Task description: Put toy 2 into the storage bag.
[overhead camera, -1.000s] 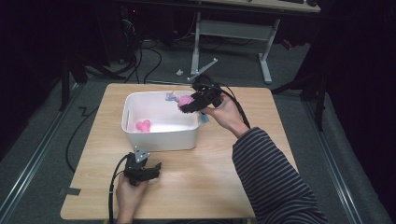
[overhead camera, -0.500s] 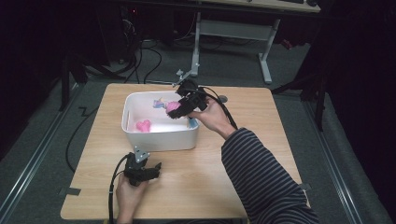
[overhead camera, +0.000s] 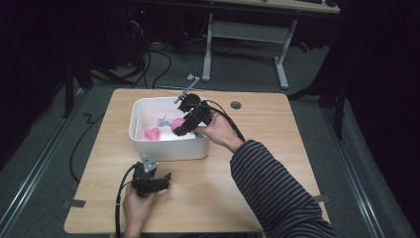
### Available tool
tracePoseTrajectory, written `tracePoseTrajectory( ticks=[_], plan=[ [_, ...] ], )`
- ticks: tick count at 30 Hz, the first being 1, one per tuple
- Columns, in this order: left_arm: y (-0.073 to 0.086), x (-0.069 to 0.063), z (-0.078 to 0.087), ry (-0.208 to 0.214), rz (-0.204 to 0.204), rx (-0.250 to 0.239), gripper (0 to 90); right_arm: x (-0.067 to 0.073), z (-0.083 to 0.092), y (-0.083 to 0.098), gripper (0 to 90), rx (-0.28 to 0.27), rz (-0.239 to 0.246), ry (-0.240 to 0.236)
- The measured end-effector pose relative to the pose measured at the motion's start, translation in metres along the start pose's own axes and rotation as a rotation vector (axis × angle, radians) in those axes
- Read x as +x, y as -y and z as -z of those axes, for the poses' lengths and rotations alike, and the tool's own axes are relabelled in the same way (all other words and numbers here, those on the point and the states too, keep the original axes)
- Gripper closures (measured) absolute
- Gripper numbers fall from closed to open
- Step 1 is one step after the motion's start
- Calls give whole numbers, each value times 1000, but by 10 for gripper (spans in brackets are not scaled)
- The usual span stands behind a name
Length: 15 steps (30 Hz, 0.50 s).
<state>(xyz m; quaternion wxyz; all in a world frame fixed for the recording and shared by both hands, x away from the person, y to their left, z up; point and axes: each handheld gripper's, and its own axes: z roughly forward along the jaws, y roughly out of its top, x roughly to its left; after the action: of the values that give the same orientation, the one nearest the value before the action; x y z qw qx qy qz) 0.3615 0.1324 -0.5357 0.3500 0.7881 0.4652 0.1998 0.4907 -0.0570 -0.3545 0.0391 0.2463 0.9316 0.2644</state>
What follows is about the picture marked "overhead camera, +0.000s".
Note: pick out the pink spiky ball toy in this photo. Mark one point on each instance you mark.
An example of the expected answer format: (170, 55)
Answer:
(177, 123)

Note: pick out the light blue toy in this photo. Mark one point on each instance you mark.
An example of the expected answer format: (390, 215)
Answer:
(162, 122)

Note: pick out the person's right hand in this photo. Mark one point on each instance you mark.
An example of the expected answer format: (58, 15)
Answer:
(219, 130)

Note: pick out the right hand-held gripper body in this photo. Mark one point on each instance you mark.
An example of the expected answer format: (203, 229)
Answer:
(194, 107)

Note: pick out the pink heart toy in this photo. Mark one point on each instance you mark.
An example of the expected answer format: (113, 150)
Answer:
(152, 134)

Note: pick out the person's left hand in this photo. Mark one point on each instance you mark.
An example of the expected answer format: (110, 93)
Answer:
(136, 211)

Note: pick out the desk with white legs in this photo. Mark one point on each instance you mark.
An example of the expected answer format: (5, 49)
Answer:
(247, 31)

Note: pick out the grey tape strip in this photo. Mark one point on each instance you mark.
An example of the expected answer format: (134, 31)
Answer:
(74, 203)
(322, 198)

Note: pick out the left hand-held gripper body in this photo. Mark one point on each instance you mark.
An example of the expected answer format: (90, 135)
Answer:
(144, 180)

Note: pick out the black metal stand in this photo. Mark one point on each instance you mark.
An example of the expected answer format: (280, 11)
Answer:
(340, 112)
(68, 92)

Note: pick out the white plastic bin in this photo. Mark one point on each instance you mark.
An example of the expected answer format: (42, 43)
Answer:
(171, 150)

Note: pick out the metal floor rail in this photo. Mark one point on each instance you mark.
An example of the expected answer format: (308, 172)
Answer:
(360, 198)
(29, 185)

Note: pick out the round table grommet hole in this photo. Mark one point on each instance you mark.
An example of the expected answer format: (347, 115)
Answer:
(235, 105)

